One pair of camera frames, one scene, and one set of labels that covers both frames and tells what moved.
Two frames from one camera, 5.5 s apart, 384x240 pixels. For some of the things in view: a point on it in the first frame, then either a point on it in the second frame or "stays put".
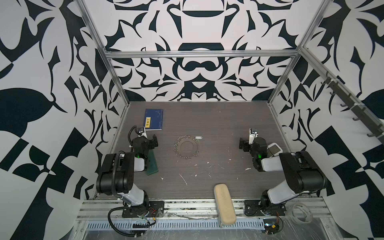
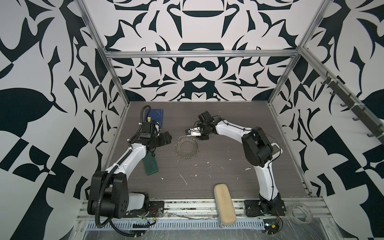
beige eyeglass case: [225, 209] stays put
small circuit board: [271, 226] stays put
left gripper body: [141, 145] to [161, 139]
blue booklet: [153, 119] stays put
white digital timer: [274, 149] stays put
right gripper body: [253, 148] to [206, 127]
